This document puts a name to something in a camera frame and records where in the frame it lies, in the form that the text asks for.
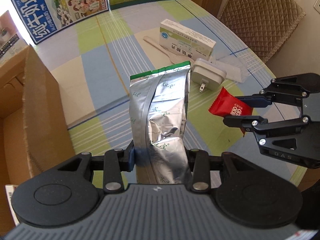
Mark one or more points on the blue milk carton box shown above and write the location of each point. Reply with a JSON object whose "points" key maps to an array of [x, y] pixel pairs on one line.
{"points": [[44, 18]]}

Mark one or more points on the white appliance product box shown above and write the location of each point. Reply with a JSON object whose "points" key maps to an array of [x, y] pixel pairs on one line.
{"points": [[11, 41]]}

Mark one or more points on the beige plastic spoon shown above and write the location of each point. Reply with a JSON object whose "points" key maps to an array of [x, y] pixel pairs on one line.
{"points": [[175, 59]]}

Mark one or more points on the silver foil bag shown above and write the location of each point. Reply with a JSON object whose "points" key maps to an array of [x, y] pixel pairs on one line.
{"points": [[158, 113]]}

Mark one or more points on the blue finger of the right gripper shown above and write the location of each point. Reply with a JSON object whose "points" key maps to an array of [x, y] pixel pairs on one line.
{"points": [[255, 100], [244, 122]]}

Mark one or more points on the white power adapter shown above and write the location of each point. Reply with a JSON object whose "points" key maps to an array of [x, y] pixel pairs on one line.
{"points": [[207, 75]]}

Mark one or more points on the red candy packet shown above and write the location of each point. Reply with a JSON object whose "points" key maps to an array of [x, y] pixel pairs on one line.
{"points": [[226, 104]]}

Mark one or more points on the white wall outlet plate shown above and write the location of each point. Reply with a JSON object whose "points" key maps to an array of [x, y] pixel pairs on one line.
{"points": [[316, 6]]}

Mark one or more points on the clear plastic case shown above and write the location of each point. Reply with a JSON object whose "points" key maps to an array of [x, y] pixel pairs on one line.
{"points": [[235, 68]]}

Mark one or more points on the brown cardboard box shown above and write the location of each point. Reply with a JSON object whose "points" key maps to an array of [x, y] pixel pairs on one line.
{"points": [[34, 134]]}

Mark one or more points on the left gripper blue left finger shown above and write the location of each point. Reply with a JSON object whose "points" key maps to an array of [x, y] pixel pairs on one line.
{"points": [[120, 160]]}

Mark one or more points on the white green medicine box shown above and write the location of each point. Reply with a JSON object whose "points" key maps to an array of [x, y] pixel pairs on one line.
{"points": [[182, 40]]}

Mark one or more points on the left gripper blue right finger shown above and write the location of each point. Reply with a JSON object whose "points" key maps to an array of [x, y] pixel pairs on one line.
{"points": [[198, 161]]}

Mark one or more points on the checkered tablecloth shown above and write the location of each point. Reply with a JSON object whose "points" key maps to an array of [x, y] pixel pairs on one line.
{"points": [[94, 59]]}

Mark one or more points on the brown quilted chair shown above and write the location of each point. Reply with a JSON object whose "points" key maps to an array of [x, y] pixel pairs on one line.
{"points": [[263, 25]]}

